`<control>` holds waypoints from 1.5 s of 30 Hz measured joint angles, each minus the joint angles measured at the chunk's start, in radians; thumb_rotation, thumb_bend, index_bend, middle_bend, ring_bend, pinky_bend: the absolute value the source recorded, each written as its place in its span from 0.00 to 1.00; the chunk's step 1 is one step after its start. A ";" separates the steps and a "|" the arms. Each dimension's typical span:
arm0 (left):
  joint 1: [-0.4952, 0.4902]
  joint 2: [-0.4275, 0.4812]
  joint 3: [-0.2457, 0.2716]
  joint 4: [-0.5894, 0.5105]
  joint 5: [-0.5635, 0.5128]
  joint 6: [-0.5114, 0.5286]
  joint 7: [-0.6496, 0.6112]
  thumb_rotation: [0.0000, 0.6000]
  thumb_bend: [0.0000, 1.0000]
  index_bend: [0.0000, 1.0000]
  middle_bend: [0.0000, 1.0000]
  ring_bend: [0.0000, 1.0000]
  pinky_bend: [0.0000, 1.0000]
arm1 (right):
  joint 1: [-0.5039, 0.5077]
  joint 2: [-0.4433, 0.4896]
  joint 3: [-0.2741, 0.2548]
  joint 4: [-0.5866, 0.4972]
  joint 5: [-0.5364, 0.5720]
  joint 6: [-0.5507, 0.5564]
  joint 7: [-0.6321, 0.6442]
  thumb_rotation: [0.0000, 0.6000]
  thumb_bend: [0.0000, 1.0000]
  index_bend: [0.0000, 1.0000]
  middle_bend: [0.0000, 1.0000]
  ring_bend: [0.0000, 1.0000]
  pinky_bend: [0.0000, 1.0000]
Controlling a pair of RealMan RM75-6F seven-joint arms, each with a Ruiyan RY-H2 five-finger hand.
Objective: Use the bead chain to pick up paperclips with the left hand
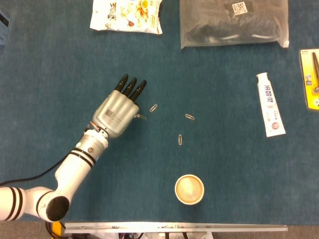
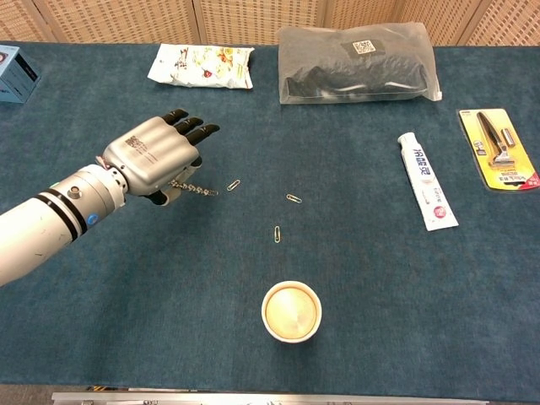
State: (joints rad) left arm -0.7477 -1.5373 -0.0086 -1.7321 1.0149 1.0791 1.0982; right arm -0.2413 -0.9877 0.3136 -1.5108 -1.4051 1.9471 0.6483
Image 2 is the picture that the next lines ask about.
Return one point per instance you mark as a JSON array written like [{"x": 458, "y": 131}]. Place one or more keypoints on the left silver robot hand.
[{"x": 152, "y": 156}]

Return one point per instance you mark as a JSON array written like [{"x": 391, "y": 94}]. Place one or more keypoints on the silver metal chain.
[{"x": 192, "y": 187}]

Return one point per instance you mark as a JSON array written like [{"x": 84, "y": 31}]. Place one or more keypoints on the white snack bag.
[{"x": 198, "y": 67}]

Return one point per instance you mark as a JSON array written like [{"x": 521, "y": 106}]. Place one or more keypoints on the blue cardboard box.
[{"x": 17, "y": 76}]

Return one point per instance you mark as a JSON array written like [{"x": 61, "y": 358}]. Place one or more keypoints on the wicker folding screen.
[{"x": 253, "y": 19}]

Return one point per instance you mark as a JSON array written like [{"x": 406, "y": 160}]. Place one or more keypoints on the cream paper cup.
[{"x": 291, "y": 312}]

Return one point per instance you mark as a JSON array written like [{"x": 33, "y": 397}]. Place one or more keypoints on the teal table cloth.
[{"x": 337, "y": 253}]

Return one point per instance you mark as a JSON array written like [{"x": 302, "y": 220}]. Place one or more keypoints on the clear bag with black contents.
[{"x": 358, "y": 67}]

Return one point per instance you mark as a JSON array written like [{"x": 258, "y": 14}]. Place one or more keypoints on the white toothpaste tube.
[{"x": 426, "y": 181}]

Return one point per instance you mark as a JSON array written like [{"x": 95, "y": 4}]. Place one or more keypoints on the yellow razor blister pack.
[{"x": 502, "y": 152}]

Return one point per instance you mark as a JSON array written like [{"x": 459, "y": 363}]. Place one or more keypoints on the aluminium frame rail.
[{"x": 253, "y": 398}]

